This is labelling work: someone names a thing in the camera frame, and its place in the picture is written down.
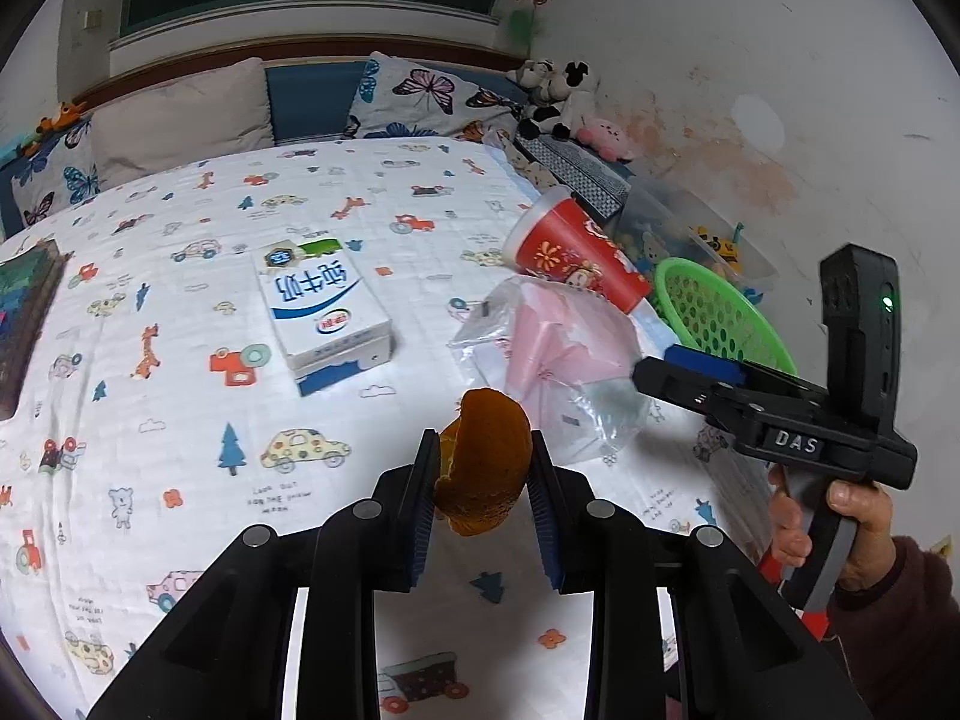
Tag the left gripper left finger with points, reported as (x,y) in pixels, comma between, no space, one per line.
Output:
(421,488)

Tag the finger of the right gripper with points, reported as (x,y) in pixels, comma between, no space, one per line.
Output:
(710,366)

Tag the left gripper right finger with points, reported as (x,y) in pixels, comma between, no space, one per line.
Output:
(546,502)

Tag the orange peel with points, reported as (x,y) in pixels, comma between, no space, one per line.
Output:
(485,457)

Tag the pink plastic bag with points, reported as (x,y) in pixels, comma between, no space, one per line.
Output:
(566,355)

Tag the right hand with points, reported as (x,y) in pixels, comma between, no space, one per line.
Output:
(829,534)

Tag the green perforated plastic basket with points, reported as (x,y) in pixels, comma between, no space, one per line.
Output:
(709,314)

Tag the clear plastic toy bin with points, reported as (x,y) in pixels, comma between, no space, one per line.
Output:
(660,220)

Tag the white milk carton box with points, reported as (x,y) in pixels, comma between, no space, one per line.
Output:
(329,324)

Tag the red snack cup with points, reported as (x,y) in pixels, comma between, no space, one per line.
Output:
(557,240)

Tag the grey patterned cloth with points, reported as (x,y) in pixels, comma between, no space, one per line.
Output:
(600,187)

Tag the pink plush toy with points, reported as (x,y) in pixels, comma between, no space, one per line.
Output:
(606,139)

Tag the cartoon print bed sheet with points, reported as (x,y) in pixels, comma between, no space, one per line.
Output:
(157,383)

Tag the cow plush toy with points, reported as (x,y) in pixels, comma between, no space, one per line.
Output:
(560,98)

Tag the butterfly print pillow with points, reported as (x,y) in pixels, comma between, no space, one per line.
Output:
(396,98)

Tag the white plain pillow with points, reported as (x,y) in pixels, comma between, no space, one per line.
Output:
(197,117)

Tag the dark colourful book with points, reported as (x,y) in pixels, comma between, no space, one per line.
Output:
(29,283)

